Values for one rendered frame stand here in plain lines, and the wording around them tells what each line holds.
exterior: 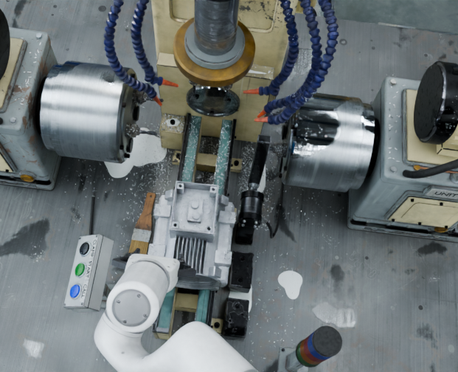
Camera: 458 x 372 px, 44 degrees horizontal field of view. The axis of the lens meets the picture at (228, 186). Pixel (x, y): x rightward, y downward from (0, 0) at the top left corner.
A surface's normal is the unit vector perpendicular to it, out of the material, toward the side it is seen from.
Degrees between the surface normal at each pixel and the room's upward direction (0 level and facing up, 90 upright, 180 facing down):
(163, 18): 90
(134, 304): 30
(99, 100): 13
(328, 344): 0
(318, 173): 69
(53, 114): 39
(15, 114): 0
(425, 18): 0
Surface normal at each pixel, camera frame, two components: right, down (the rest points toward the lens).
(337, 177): -0.08, 0.71
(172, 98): -0.11, 0.91
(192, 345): -0.25, -0.67
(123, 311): -0.04, 0.13
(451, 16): 0.06, -0.40
